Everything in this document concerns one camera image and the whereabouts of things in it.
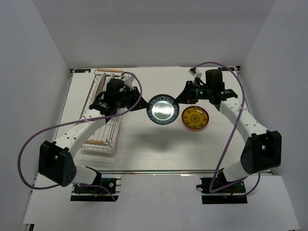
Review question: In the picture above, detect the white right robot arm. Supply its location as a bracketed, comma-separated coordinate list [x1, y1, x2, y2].
[176, 67, 282, 193]

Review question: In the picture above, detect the yellow patterned plate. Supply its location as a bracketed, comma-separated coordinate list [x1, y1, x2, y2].
[181, 106, 209, 131]

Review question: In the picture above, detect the blue patterned plate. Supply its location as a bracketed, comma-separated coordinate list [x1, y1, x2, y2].
[146, 94, 180, 125]

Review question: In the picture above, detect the clear plastic drip tray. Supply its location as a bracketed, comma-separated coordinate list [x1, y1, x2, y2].
[81, 116, 122, 154]

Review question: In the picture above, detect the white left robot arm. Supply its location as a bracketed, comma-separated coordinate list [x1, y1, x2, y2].
[38, 76, 141, 192]

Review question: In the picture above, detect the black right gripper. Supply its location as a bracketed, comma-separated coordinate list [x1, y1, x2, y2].
[174, 81, 212, 104]

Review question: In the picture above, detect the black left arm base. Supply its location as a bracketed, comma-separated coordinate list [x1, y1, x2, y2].
[70, 167, 122, 202]

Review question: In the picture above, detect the orange plate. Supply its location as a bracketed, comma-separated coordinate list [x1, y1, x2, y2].
[181, 115, 209, 131]

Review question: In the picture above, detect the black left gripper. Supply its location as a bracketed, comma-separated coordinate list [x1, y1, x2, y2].
[116, 87, 151, 112]

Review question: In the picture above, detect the white plate red lettering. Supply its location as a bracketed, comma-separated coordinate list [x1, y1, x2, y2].
[92, 73, 106, 101]

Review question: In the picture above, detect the wire dish rack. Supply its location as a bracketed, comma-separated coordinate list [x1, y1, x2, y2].
[81, 68, 123, 152]

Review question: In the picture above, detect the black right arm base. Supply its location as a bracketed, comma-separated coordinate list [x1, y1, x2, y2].
[196, 173, 247, 205]

